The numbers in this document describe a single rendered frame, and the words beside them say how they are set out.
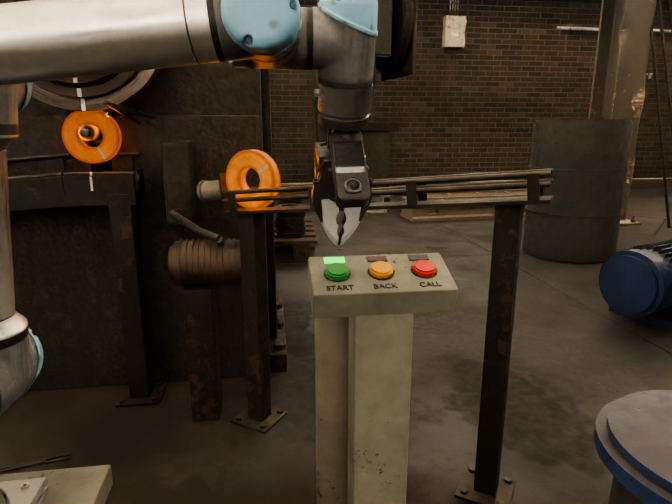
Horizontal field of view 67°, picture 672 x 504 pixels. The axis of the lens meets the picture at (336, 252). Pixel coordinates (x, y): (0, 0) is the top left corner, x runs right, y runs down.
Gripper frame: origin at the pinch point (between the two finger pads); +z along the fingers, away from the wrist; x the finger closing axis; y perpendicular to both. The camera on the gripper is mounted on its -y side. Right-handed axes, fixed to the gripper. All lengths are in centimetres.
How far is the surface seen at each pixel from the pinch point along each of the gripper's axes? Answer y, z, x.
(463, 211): 323, 180, -167
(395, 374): -9.2, 21.8, -9.5
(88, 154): 75, 16, 62
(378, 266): 0.2, 5.6, -6.9
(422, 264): 0.3, 5.6, -14.6
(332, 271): -0.8, 5.6, 1.0
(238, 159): 56, 10, 19
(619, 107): 318, 81, -283
